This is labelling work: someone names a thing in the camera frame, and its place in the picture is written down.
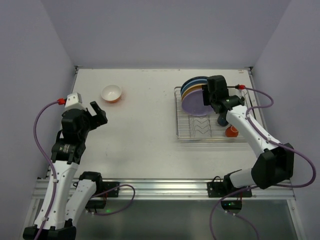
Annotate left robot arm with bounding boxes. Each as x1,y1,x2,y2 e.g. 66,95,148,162
22,101,108,240

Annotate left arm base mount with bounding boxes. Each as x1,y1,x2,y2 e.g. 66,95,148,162
84,181,121,213

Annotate yellow plate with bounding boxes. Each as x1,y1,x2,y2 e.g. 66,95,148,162
181,83,204,100

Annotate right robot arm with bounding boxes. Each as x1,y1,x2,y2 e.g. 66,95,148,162
202,75,294,197

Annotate orange mug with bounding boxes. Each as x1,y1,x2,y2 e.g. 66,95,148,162
225,125,239,138

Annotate blue mug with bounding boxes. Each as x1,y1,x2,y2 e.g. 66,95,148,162
217,113,229,127

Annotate wire dish rack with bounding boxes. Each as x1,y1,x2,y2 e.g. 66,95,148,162
174,86,247,144

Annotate orange bowl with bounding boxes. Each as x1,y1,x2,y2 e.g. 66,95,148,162
100,84,122,103

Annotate aluminium mounting rail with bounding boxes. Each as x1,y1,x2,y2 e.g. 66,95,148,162
32,178,296,201

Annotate dark teal plate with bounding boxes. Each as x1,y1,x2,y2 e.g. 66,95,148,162
181,76,208,87

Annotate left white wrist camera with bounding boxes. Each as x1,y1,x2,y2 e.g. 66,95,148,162
57,92,85,111

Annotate light blue plate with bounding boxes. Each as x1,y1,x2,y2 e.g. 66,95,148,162
180,78,207,95

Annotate purple plate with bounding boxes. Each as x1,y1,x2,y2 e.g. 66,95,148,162
181,89,213,117

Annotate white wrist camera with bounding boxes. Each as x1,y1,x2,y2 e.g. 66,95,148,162
228,88,245,101
57,92,85,111

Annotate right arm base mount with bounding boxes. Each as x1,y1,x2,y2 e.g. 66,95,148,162
207,176,253,214

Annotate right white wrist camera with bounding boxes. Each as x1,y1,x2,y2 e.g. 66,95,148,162
228,88,245,101

